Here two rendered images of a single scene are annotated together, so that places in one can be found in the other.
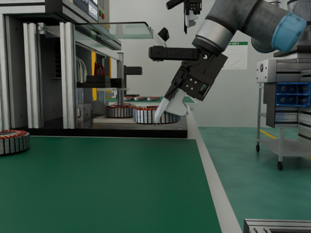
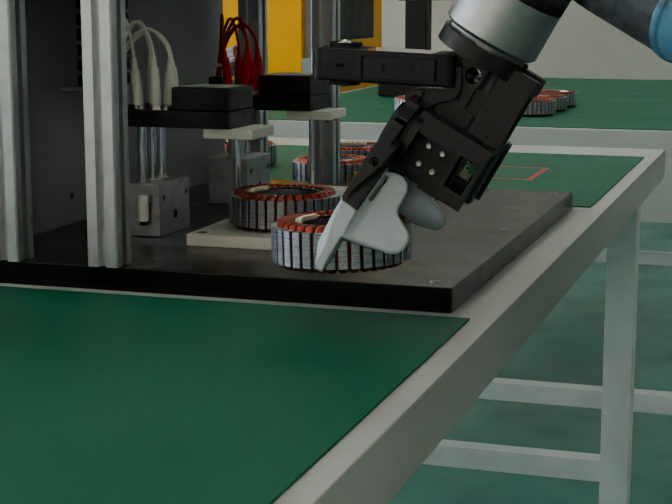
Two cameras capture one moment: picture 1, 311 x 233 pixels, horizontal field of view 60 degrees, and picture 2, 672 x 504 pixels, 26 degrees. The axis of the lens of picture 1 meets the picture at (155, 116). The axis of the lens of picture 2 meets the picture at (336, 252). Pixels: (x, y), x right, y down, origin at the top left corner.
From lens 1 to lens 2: 56 cm
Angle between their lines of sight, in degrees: 13
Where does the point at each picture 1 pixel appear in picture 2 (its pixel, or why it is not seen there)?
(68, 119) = (102, 239)
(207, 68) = (478, 112)
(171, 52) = (374, 66)
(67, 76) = (101, 111)
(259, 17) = not seen: outside the picture
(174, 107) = (372, 228)
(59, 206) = (33, 442)
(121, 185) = (165, 418)
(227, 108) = not seen: outside the picture
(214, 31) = (487, 12)
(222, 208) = (329, 466)
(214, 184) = (368, 430)
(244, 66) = not seen: outside the picture
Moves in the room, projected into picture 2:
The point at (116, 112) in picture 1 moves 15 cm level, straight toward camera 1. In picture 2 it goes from (263, 214) to (241, 239)
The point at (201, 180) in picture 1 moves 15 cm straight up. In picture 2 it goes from (345, 419) to (346, 179)
